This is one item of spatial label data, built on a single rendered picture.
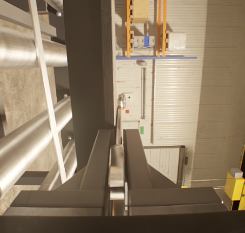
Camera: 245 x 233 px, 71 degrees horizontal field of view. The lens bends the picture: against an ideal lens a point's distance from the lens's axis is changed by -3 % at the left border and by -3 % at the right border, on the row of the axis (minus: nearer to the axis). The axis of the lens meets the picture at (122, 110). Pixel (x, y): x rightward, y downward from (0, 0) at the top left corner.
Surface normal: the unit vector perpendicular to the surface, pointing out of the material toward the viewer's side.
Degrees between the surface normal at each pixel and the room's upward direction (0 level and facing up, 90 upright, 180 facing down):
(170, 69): 90
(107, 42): 90
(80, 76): 90
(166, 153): 90
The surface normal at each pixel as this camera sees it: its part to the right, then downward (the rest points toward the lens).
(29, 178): 0.01, 0.26
